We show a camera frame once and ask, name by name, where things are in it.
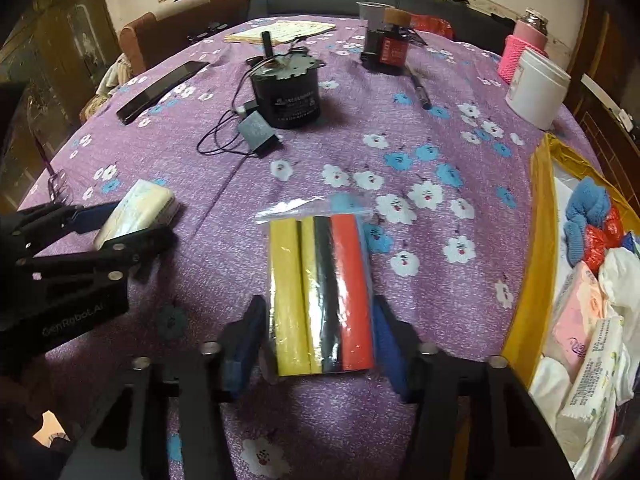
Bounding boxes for white printed tissue pack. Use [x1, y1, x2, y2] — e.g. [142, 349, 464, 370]
[555, 317, 626, 461]

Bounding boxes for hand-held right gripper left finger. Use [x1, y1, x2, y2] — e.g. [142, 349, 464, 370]
[57, 294, 268, 480]

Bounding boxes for black ink bottle with cork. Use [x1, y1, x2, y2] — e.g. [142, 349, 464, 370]
[361, 6, 412, 76]

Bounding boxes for black smartphone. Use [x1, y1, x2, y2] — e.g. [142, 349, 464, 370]
[116, 60, 210, 125]

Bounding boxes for black cable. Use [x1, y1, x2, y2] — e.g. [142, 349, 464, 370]
[196, 67, 261, 157]

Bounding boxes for yellow rimmed cardboard box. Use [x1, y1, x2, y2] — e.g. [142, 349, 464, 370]
[500, 132, 640, 480]

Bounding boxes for white plastic jar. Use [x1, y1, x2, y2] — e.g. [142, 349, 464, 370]
[505, 52, 572, 131]

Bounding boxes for black sofa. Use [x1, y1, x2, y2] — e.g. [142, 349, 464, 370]
[247, 0, 518, 56]

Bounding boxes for pink tissue pack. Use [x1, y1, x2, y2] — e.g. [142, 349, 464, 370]
[550, 260, 613, 376]

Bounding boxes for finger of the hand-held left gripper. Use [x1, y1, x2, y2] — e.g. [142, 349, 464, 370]
[0, 202, 121, 256]
[20, 226, 175, 286]

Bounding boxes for red bag on sofa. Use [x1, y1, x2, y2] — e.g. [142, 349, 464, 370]
[407, 14, 456, 41]

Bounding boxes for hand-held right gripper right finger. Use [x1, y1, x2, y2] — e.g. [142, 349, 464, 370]
[372, 294, 576, 480]

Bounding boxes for yellow black red tube packet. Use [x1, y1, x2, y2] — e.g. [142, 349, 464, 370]
[254, 195, 377, 377]

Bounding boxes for pink knitted sleeve bottle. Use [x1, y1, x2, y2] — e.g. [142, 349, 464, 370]
[498, 7, 551, 88]

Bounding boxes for white yellow tissue pack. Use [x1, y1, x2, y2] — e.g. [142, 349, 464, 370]
[92, 179, 180, 251]

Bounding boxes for striped cloth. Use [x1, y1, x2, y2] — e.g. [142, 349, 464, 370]
[82, 52, 138, 121]

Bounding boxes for black pen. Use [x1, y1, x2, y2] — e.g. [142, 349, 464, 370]
[404, 60, 434, 111]

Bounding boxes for brown chair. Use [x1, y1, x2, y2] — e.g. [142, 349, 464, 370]
[119, 0, 250, 73]

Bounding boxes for purple eyeglasses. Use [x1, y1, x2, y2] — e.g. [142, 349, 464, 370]
[32, 132, 76, 206]

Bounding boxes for clear plastic cup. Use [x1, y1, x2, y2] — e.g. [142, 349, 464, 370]
[356, 1, 391, 28]

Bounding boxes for blue knitted cloth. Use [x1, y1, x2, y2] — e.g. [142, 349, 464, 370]
[564, 177, 613, 266]

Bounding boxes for black tools on chair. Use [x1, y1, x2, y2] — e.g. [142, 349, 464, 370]
[187, 20, 226, 41]

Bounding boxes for paper notebook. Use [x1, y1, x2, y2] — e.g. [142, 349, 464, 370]
[224, 20, 337, 45]

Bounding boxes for black electric motor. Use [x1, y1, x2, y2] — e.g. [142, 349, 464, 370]
[245, 31, 322, 130]

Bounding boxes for dark wooden cabinet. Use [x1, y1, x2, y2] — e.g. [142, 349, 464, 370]
[0, 0, 123, 211]

